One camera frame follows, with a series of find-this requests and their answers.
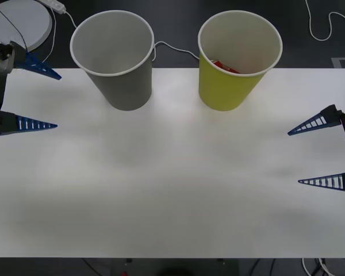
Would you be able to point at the round pale grey disc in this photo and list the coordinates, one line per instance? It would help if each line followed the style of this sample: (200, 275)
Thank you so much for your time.
(26, 20)

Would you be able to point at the grey floor plate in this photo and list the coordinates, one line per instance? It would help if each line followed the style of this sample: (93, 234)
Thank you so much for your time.
(337, 62)

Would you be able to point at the white power strip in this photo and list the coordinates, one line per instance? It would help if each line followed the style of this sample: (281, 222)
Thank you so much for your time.
(54, 5)

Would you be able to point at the grey plastic waste bin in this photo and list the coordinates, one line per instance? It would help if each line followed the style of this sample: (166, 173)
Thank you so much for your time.
(123, 86)

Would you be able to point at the yellow-green plastic waste bin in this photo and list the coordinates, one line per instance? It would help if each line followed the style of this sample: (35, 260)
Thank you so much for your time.
(221, 89)

